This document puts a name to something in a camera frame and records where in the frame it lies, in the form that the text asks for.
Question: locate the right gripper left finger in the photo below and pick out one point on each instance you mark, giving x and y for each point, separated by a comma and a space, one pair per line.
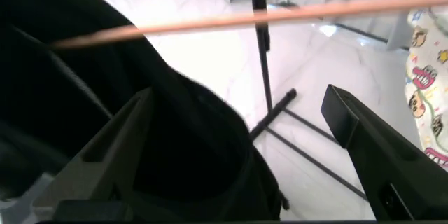
105, 168

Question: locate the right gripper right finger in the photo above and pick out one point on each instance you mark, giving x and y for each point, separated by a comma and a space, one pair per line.
392, 168

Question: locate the black garment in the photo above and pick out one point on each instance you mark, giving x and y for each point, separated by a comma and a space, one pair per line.
52, 77

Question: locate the cream printed garment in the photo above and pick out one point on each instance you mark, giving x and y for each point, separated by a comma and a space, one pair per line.
427, 42

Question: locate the pink clothes hanger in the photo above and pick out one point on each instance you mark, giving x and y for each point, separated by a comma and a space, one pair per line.
280, 14

